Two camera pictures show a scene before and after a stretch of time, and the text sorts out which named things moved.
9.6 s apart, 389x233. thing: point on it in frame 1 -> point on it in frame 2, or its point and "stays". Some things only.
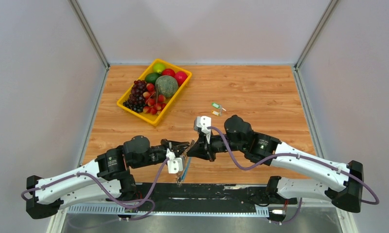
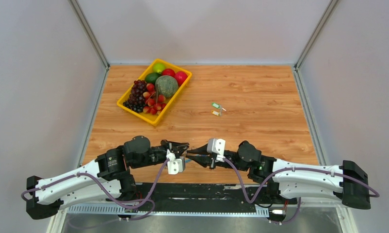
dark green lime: (151, 77) stays
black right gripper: (202, 149) -> (204, 160)
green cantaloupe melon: (167, 85) stays
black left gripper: (175, 146) stays
